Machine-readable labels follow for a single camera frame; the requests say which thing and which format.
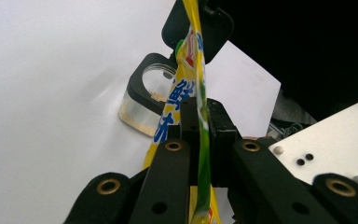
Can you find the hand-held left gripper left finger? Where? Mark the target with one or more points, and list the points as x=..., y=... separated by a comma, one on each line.
x=189, y=118

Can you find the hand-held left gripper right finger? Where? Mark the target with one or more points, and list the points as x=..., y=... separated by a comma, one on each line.
x=220, y=130

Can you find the yellow spouted refill pouch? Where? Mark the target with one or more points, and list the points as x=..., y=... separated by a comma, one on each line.
x=186, y=77

